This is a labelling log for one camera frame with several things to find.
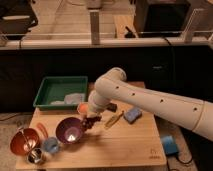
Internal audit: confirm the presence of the dark red grape bunch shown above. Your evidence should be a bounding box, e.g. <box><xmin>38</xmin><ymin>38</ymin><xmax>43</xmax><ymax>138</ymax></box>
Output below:
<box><xmin>81</xmin><ymin>116</ymin><xmax>101</xmax><ymax>131</ymax></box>

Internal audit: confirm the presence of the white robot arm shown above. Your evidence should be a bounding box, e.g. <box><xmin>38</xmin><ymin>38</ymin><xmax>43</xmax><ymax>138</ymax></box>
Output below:
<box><xmin>88</xmin><ymin>67</ymin><xmax>213</xmax><ymax>141</ymax></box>

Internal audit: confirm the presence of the green plastic tray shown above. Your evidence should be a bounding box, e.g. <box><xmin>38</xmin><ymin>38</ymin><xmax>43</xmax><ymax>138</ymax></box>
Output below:
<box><xmin>33</xmin><ymin>76</ymin><xmax>88</xmax><ymax>110</ymax></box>

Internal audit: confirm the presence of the cup with orange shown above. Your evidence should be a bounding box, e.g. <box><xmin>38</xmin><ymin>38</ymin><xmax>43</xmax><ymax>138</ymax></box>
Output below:
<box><xmin>77</xmin><ymin>102</ymin><xmax>88</xmax><ymax>117</ymax></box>

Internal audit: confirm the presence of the yellow-green banana peel toy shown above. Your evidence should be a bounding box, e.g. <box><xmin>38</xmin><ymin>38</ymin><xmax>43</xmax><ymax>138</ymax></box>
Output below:
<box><xmin>105</xmin><ymin>111</ymin><xmax>124</xmax><ymax>129</ymax></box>

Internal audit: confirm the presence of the clear plastic bag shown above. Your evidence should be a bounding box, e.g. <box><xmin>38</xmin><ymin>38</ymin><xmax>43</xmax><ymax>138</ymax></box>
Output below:
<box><xmin>51</xmin><ymin>93</ymin><xmax>85</xmax><ymax>105</ymax></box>

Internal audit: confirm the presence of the blue sponge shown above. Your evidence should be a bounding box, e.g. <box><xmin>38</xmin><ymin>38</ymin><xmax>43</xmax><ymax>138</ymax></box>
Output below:
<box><xmin>123</xmin><ymin>107</ymin><xmax>142</xmax><ymax>124</ymax></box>

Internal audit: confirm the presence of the purple bowl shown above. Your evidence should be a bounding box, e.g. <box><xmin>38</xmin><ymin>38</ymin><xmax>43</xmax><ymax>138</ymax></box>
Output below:
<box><xmin>55</xmin><ymin>117</ymin><xmax>84</xmax><ymax>144</ymax></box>

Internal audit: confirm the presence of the blue cup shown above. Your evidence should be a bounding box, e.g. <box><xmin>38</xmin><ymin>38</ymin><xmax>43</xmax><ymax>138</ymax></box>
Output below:
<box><xmin>41</xmin><ymin>137</ymin><xmax>60</xmax><ymax>154</ymax></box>

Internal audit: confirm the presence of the black monitor box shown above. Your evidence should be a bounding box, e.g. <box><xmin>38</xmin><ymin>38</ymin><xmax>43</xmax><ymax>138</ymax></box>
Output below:
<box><xmin>133</xmin><ymin>0</ymin><xmax>190</xmax><ymax>32</ymax></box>

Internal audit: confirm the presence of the blue object on floor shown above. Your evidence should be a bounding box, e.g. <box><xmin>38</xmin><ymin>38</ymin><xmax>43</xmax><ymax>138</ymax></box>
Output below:
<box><xmin>161</xmin><ymin>136</ymin><xmax>179</xmax><ymax>155</ymax></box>

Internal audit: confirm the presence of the red-brown bowl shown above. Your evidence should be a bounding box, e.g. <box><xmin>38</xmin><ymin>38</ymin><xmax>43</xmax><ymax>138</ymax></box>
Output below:
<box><xmin>10</xmin><ymin>128</ymin><xmax>40</xmax><ymax>156</ymax></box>

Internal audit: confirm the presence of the small steel cup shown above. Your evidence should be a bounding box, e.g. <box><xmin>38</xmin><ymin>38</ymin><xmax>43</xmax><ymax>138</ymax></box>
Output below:
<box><xmin>27</xmin><ymin>148</ymin><xmax>45</xmax><ymax>165</ymax></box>

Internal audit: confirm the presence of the black chair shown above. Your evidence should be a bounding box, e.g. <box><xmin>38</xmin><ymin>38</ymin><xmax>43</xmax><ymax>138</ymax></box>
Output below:
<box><xmin>0</xmin><ymin>0</ymin><xmax>38</xmax><ymax>35</ymax></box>

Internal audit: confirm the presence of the metal frame post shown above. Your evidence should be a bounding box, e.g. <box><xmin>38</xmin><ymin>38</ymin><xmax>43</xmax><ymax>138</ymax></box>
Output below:
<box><xmin>89</xmin><ymin>10</ymin><xmax>100</xmax><ymax>45</ymax></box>

